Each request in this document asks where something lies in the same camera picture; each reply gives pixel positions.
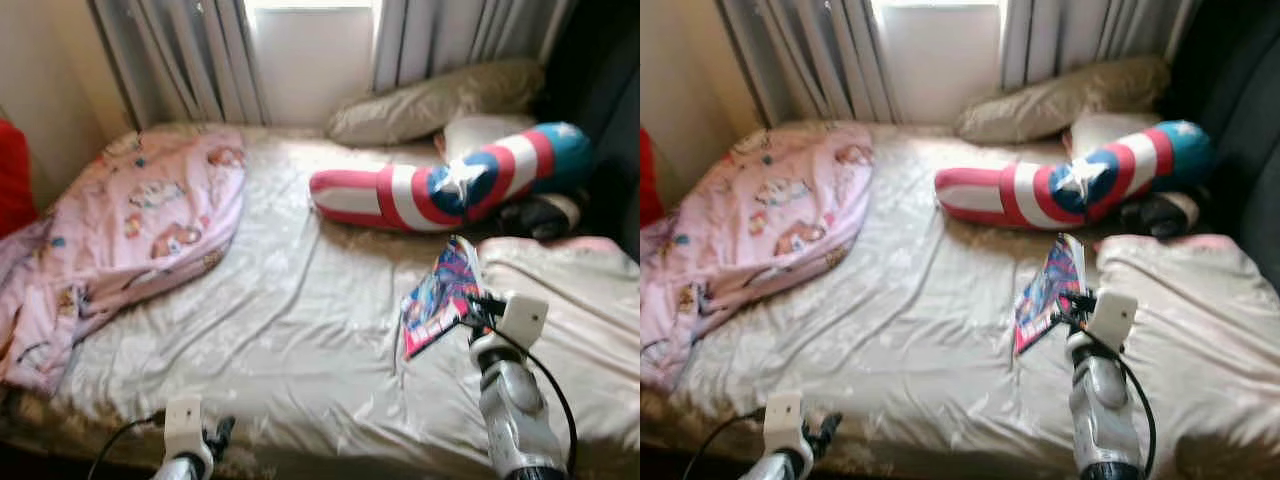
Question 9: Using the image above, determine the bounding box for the colourful comic book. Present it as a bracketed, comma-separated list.
[1013, 233, 1089, 356]
[400, 235, 486, 361]

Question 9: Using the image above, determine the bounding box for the cream soft blanket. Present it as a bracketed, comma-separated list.
[1095, 235, 1280, 471]
[470, 235, 641, 471]

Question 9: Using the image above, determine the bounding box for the pink cartoon print blanket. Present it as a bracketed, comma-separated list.
[0, 125, 247, 396]
[640, 122, 874, 391]

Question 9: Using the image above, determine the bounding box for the beige floral bed sheet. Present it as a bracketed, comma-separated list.
[640, 120, 1280, 480]
[0, 122, 641, 480]

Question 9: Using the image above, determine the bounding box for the black white plush toy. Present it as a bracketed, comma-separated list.
[1120, 192, 1201, 239]
[498, 192, 583, 243]

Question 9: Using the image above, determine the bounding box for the red white shield-print bolster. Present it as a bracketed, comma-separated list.
[935, 120, 1216, 230]
[310, 122, 593, 234]

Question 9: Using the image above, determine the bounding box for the large red sofa cushion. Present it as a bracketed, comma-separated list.
[0, 118, 39, 239]
[640, 128, 666, 226]

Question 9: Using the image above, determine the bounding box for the olive satin pillow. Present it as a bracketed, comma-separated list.
[955, 55, 1171, 144]
[328, 58, 546, 146]

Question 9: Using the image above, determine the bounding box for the black chair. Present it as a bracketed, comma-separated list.
[1165, 0, 1280, 266]
[535, 0, 641, 256]

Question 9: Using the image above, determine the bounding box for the grey curtain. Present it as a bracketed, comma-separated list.
[715, 0, 901, 126]
[1000, 0, 1201, 91]
[370, 0, 576, 96]
[90, 0, 271, 129]

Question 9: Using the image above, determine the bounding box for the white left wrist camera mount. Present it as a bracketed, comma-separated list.
[163, 396, 204, 461]
[763, 392, 804, 456]

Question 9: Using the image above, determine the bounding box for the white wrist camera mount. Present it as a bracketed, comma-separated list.
[163, 396, 204, 461]
[1088, 290, 1139, 351]
[763, 392, 804, 456]
[497, 293, 549, 351]

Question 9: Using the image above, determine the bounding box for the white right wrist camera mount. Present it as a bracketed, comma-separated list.
[497, 293, 549, 351]
[1088, 290, 1139, 351]

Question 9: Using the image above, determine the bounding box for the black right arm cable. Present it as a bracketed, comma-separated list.
[1062, 292, 1158, 471]
[470, 294, 579, 473]

